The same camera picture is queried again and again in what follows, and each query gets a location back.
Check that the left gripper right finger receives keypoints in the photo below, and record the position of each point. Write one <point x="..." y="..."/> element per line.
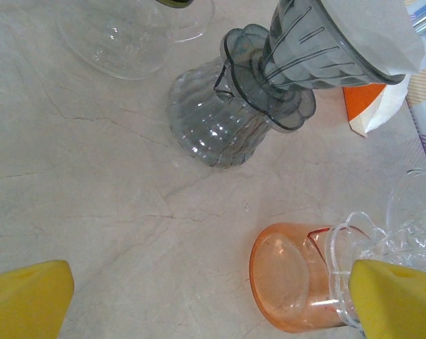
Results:
<point x="396" y="307"/>

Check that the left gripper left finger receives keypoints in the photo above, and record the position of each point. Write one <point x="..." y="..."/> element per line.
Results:
<point x="25" y="303"/>

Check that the clear plastic dripper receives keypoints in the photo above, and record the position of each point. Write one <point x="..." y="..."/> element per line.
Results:
<point x="340" y="254"/>

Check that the grey glass carafe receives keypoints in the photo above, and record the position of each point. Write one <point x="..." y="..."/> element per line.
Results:
<point x="212" y="134"/>

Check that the grey glass pitcher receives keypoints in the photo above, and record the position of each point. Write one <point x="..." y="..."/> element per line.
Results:
<point x="304" y="53"/>

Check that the white paper coffee filter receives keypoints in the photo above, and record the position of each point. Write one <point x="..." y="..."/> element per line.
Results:
<point x="389" y="106"/>
<point x="375" y="31"/>

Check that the clear glass carafe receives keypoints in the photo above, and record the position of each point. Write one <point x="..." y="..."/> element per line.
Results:
<point x="128" y="42"/>

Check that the olive green plastic dripper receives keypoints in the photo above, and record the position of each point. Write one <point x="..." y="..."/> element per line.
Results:
<point x="174" y="3"/>

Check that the orange white filter box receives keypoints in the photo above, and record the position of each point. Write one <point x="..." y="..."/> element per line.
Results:
<point x="361" y="102"/>

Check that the orange glass carafe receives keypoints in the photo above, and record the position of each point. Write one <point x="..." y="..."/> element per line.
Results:
<point x="287" y="275"/>

